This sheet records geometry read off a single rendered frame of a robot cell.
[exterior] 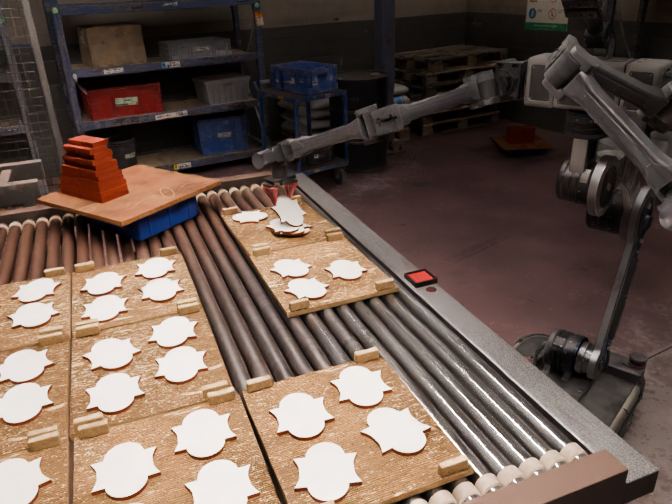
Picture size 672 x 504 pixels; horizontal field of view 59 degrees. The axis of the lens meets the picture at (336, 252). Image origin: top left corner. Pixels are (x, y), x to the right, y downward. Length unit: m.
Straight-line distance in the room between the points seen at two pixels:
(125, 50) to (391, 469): 5.17
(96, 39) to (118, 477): 4.94
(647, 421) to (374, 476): 1.94
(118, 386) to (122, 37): 4.72
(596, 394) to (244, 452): 1.70
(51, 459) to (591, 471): 1.04
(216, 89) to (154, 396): 4.91
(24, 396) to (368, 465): 0.80
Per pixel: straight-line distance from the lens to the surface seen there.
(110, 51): 5.92
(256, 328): 1.66
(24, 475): 1.35
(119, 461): 1.30
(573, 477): 1.23
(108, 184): 2.40
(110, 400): 1.46
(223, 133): 6.25
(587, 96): 1.50
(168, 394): 1.45
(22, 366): 1.67
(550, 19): 7.47
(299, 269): 1.88
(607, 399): 2.63
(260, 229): 2.23
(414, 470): 1.21
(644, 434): 2.90
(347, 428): 1.29
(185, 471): 1.25
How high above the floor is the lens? 1.80
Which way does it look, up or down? 25 degrees down
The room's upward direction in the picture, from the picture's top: 2 degrees counter-clockwise
